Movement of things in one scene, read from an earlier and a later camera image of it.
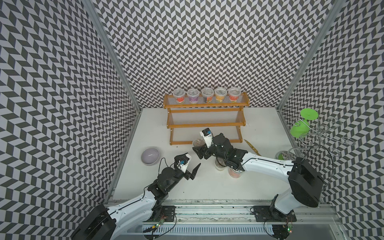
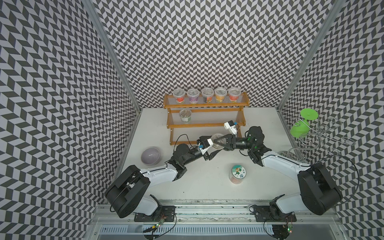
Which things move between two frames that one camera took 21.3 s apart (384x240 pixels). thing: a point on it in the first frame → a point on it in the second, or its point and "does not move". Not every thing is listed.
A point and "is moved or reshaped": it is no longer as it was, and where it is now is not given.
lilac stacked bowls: x=150 y=156 does not move
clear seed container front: x=198 y=142 is moved or reshaped
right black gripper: x=200 y=149 → x=228 y=139
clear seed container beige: x=220 y=163 is moved or reshaped
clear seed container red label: x=179 y=94 does not move
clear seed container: x=193 y=94 does not move
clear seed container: x=207 y=93 does not move
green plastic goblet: x=301 y=129 does not move
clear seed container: x=220 y=93 does not move
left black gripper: x=188 y=175 → x=210 y=156
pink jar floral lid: x=234 y=173 is moved or reshaped
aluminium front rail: x=241 y=212 does not move
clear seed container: x=234 y=93 does not move
